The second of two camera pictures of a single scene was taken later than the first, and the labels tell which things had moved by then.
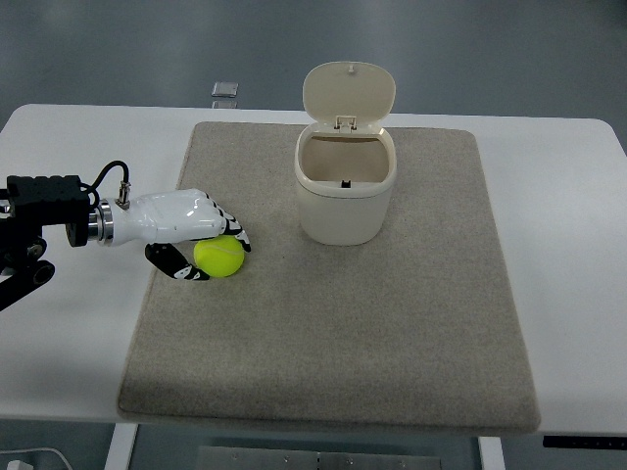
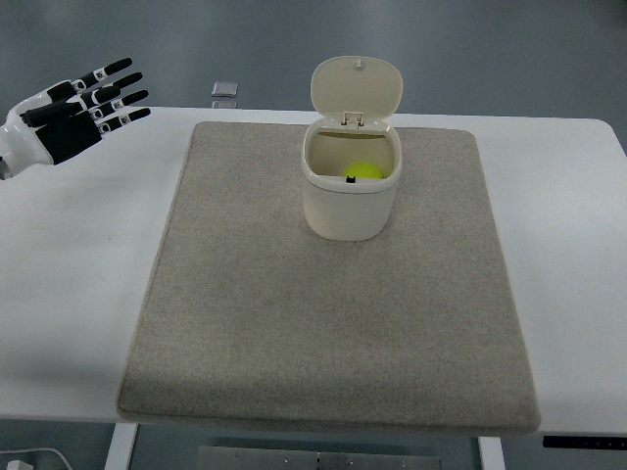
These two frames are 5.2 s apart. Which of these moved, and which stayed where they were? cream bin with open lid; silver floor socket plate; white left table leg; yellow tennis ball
Moved: yellow tennis ball
Stayed: silver floor socket plate; cream bin with open lid; white left table leg
